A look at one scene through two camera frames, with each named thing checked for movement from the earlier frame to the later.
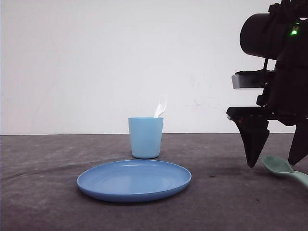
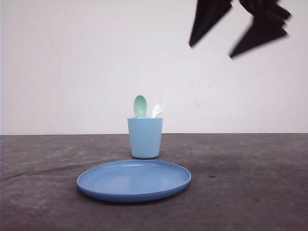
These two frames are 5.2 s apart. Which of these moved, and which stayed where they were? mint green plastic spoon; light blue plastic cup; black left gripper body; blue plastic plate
Moved: black left gripper body; mint green plastic spoon
Stayed: blue plastic plate; light blue plastic cup
